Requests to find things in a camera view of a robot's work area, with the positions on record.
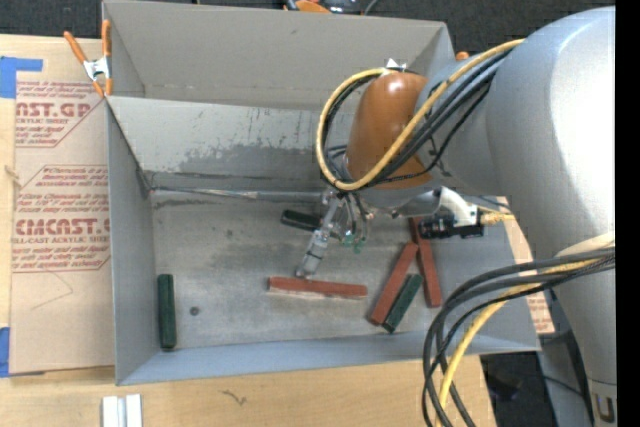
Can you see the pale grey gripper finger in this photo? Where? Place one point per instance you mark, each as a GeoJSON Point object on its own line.
{"type": "Point", "coordinates": [320, 254]}
{"type": "Point", "coordinates": [310, 256]}

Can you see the black cylinder on white bracket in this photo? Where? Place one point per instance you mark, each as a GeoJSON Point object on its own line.
{"type": "Point", "coordinates": [452, 226]}

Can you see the grey metal bin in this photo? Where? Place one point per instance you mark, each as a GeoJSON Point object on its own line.
{"type": "Point", "coordinates": [235, 235]}

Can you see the brown cardboard board red print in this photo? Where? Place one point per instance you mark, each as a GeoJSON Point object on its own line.
{"type": "Point", "coordinates": [60, 305]}

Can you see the red-brown flat block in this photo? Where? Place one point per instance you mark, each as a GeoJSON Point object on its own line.
{"type": "Point", "coordinates": [430, 275]}
{"type": "Point", "coordinates": [395, 282]}
{"type": "Point", "coordinates": [320, 288]}

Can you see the dark green flat block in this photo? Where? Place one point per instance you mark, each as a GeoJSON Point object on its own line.
{"type": "Point", "coordinates": [299, 219]}
{"type": "Point", "coordinates": [167, 312]}
{"type": "Point", "coordinates": [404, 304]}

